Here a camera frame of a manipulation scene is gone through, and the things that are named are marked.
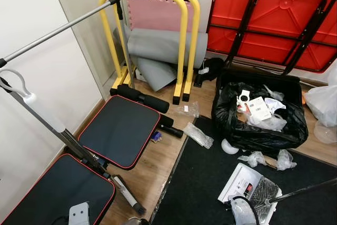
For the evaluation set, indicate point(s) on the clear plastic wrapper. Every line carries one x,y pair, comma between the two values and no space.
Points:
286,160
189,110
254,158
199,136

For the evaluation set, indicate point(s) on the small blue item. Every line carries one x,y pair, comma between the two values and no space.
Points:
156,137

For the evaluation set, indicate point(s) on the frosted glass panel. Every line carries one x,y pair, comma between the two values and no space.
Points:
89,46

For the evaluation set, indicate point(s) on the black floor mat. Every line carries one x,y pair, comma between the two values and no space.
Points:
200,193

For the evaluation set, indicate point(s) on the grey metal clothes rack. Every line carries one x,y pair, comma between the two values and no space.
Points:
58,31

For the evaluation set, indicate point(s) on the white printed carton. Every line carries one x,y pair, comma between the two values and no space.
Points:
259,109

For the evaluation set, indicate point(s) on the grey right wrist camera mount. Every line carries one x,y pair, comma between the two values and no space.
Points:
242,212

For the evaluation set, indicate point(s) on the black soft bag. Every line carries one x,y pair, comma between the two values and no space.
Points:
210,69

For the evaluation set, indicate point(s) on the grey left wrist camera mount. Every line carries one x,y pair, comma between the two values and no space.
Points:
79,214

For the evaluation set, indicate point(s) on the red folded table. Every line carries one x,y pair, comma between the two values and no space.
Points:
284,19

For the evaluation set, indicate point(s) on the grey rolled yoga mat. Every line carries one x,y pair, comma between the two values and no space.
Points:
158,46

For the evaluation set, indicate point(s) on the white plastic bag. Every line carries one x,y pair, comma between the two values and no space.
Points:
324,106

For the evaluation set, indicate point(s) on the dark metal pole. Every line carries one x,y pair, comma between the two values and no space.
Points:
305,191

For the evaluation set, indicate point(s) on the pink foam mat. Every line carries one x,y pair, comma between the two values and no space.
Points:
158,14

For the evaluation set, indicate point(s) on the white dome lid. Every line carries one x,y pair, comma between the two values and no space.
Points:
229,147

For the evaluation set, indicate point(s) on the white dustpan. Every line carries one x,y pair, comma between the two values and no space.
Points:
239,183

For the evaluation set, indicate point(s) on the grey foam mat piece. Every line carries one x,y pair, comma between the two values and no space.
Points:
158,75

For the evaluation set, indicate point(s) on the short black bench pad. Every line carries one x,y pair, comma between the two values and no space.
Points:
118,130

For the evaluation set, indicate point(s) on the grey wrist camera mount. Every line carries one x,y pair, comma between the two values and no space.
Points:
79,214
242,212

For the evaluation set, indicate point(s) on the black foam bench roller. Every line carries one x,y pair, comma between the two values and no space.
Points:
167,122
142,98

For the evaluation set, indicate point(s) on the small orange item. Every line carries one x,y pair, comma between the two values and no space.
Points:
304,98

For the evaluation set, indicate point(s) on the crumpled clear plastic wrap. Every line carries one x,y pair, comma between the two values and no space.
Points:
274,124

